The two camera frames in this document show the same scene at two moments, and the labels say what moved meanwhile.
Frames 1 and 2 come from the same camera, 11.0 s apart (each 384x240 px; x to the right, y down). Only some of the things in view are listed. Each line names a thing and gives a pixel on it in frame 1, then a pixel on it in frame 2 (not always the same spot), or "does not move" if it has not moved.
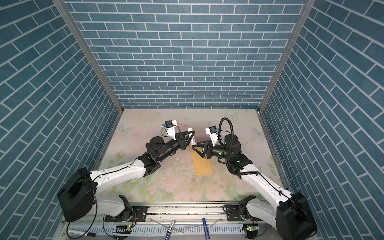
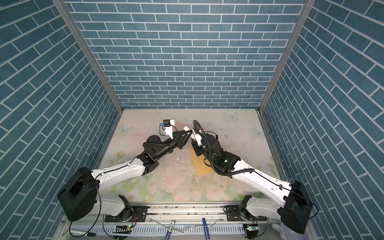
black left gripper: x=181 y=141 does not move
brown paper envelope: x=202 y=166 does not move
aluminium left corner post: x=64 y=5 does not move
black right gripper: x=207 y=150 → x=196 y=147
